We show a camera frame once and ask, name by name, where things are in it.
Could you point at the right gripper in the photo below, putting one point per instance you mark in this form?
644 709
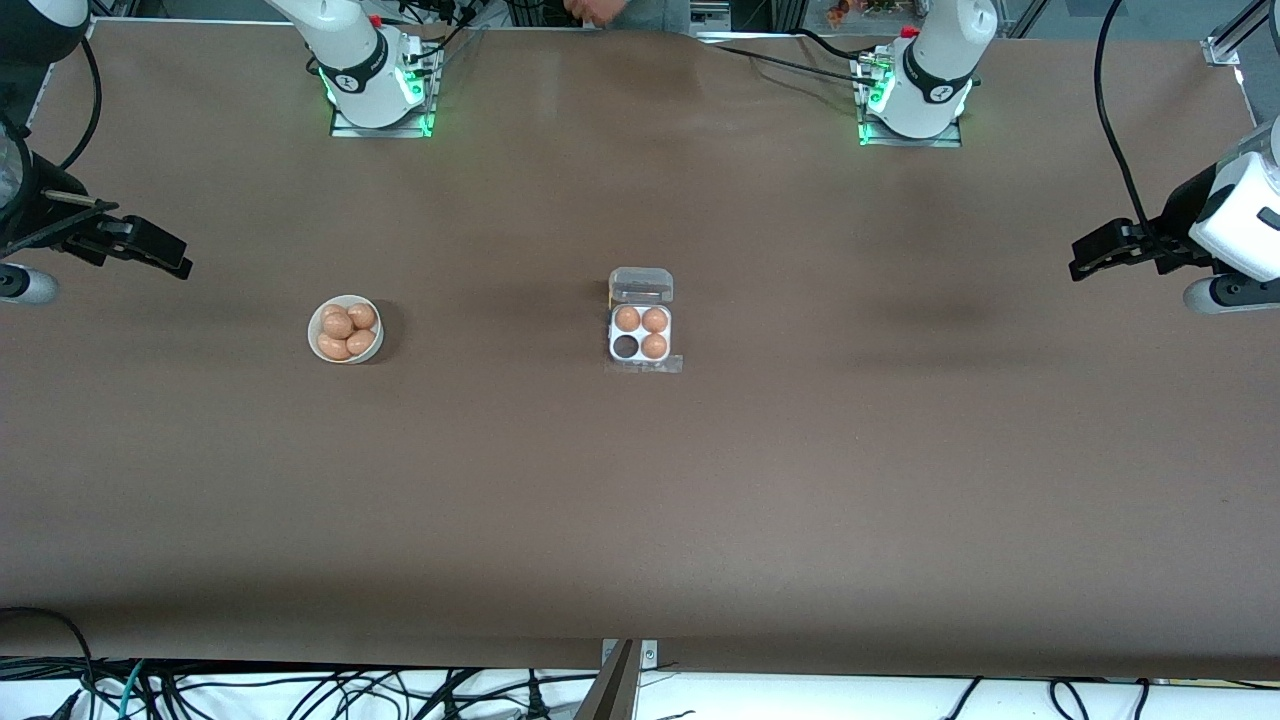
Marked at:
38 212

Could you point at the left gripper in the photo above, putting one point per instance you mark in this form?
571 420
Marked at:
1178 225

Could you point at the brown egg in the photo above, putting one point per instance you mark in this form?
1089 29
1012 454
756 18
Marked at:
627 318
361 316
337 324
654 346
654 320
333 347
360 342

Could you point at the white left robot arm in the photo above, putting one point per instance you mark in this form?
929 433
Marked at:
935 60

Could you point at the clear plastic egg carton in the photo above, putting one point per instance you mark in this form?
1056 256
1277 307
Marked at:
640 285

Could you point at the person's bare hand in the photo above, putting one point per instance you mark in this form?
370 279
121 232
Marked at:
592 12

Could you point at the white round bowl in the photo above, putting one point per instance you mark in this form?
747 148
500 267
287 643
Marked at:
345 359

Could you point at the person in grey clothes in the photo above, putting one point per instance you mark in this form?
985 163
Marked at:
650 15

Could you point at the aluminium frame profile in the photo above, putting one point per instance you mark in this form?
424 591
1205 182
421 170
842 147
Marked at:
1235 35

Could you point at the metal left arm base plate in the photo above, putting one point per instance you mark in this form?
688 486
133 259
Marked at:
950 138

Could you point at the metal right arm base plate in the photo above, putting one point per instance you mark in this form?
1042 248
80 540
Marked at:
420 122

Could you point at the metal table bracket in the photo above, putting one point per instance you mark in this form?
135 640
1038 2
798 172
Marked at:
625 680

